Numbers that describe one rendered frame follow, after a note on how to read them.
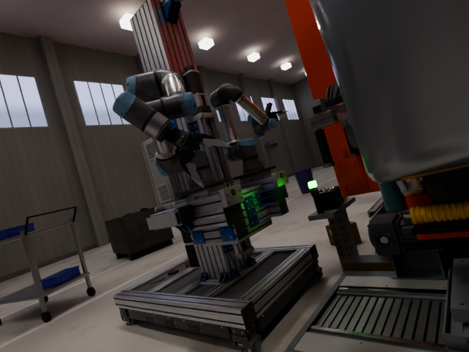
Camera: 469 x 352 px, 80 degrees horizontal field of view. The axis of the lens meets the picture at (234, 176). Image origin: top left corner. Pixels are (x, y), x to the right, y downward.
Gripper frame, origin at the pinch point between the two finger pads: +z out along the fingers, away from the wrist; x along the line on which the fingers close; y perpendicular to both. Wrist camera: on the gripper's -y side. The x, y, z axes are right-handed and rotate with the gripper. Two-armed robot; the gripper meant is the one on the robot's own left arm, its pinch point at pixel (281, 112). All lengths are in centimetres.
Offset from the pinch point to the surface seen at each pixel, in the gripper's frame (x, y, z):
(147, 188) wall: -833, 93, 138
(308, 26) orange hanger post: 62, -39, -31
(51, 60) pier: -814, -347, -62
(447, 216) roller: 132, 58, -74
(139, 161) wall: -846, -5, 136
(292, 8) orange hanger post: 54, -52, -33
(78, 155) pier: -776, -54, -59
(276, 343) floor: 66, 117, -101
